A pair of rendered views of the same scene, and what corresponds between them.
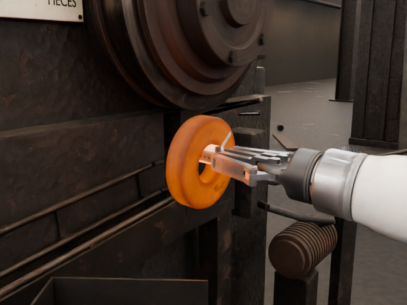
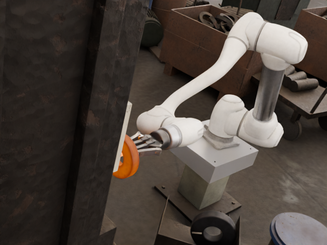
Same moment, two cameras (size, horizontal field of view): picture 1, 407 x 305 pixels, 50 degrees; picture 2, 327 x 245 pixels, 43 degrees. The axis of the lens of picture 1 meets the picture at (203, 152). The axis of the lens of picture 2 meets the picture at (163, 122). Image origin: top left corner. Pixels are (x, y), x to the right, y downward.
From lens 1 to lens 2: 1.44 m
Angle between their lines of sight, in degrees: 83
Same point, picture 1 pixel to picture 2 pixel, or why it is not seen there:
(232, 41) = not seen: hidden behind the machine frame
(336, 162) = (175, 133)
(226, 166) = (146, 153)
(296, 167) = (166, 140)
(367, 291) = not seen: outside the picture
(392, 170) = (188, 129)
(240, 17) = not seen: hidden behind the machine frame
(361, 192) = (184, 139)
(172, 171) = (135, 167)
